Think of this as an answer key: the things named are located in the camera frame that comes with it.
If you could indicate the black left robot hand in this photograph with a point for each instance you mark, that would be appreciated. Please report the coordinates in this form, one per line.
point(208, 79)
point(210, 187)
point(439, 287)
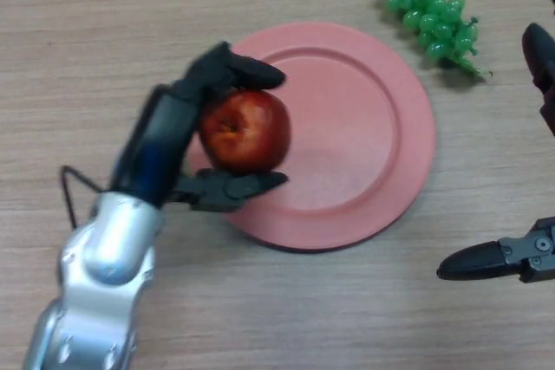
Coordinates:
point(160, 136)

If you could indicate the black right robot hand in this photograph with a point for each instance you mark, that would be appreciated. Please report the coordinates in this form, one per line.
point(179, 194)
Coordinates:
point(477, 264)

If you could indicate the red apple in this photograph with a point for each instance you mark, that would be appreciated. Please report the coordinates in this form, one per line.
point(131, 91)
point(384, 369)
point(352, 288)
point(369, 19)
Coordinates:
point(251, 136)

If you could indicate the pink round plate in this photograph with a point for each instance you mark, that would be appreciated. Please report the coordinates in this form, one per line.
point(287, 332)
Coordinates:
point(355, 140)

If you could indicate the green grape bunch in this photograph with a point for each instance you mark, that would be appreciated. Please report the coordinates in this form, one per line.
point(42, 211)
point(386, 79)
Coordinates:
point(427, 6)

